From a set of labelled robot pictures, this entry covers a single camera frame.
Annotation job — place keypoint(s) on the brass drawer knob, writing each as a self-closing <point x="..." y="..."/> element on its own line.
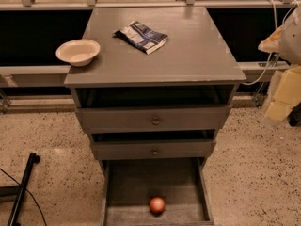
<point x="155" y="121"/>
<point x="154" y="152"/>

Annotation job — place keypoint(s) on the white paper bowl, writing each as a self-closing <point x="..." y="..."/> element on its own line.
<point x="78" y="53"/>

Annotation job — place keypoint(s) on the blue white chip bag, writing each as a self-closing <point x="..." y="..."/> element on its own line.
<point x="142" y="37"/>

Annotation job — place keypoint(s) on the grey metal railing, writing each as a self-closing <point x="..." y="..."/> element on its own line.
<point x="30" y="28"/>

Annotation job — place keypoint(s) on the brass middle drawer knob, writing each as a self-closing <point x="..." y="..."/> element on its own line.
<point x="154" y="152"/>

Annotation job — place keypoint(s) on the black metal stand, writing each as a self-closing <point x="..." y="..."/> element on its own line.
<point x="18" y="190"/>

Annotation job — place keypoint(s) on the brass top drawer knob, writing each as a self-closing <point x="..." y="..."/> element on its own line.
<point x="155" y="121"/>

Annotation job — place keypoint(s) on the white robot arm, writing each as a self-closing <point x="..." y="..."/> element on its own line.
<point x="285" y="88"/>

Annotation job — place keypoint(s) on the grey top drawer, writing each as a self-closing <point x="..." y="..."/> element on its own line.
<point x="139" y="119"/>

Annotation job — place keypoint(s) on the red apple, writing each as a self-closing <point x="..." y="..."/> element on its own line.
<point x="157" y="205"/>

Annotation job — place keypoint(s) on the grey wooden drawer cabinet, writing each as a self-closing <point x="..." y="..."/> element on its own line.
<point x="194" y="68"/>

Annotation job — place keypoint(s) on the grey middle drawer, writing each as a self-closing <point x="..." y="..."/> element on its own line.
<point x="142" y="149"/>

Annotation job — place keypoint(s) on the grey open bottom drawer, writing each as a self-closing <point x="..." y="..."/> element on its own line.
<point x="130" y="184"/>

